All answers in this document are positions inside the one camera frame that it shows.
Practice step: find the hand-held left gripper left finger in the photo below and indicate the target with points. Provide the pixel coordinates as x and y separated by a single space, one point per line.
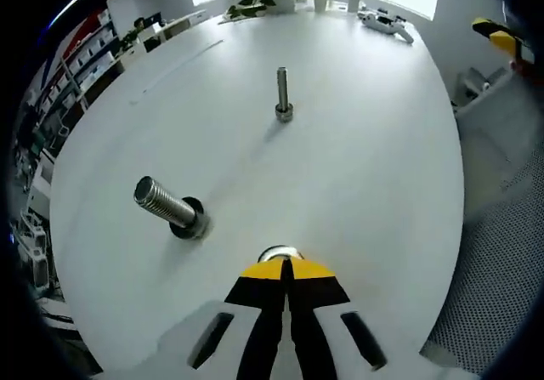
255 299

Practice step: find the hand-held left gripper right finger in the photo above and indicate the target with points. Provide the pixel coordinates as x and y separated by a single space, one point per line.
314 299

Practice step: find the thick threaded steel stud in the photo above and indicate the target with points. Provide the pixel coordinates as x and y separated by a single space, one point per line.
166 203

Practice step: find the small black washer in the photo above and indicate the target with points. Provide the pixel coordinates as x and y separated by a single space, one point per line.
284 109

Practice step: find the thin threaded steel stud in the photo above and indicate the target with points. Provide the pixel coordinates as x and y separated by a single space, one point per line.
282 86

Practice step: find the spare white gripper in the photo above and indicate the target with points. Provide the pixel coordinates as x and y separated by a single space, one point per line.
382 23

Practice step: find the small white cup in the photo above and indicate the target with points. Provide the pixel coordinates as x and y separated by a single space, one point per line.
320 3

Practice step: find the grey mesh office chair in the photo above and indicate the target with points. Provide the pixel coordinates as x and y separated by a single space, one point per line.
489 290

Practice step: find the white plant pot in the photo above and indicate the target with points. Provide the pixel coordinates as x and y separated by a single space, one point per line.
284 3

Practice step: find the white background desk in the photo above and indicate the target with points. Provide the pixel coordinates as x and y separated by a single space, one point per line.
183 20

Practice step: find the shelf with white bins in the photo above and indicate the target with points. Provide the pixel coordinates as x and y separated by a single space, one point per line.
85 57

